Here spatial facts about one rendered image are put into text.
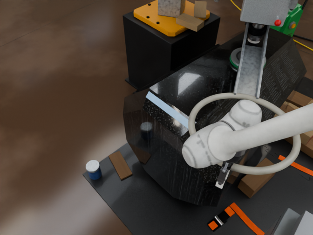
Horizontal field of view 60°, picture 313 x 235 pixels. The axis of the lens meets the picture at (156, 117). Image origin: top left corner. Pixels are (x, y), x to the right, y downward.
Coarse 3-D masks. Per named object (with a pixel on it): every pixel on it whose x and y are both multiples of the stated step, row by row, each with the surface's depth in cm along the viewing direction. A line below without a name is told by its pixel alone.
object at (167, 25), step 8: (136, 8) 233; (144, 8) 233; (152, 8) 233; (184, 8) 233; (192, 8) 233; (136, 16) 228; (144, 16) 224; (152, 16) 224; (160, 16) 224; (208, 16) 228; (152, 24) 218; (160, 24) 216; (168, 24) 216; (176, 24) 216; (168, 32) 209; (176, 32) 210
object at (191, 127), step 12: (216, 96) 135; (228, 96) 137; (240, 96) 137; (252, 96) 136; (276, 108) 130; (192, 120) 122; (192, 132) 117; (300, 144) 114; (288, 156) 109; (240, 168) 104; (252, 168) 104; (264, 168) 104; (276, 168) 105
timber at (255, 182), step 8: (264, 160) 208; (248, 176) 199; (256, 176) 199; (264, 176) 199; (272, 176) 210; (240, 184) 200; (248, 184) 194; (256, 184) 194; (264, 184) 205; (248, 192) 197; (256, 192) 202
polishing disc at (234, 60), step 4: (240, 48) 174; (232, 52) 171; (236, 52) 171; (240, 52) 171; (232, 56) 168; (236, 56) 168; (232, 60) 166; (236, 60) 166; (236, 64) 164; (264, 64) 164
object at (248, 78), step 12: (264, 36) 154; (252, 48) 152; (264, 48) 146; (240, 60) 144; (252, 60) 148; (264, 60) 143; (240, 72) 146; (252, 72) 145; (240, 84) 142; (252, 84) 142
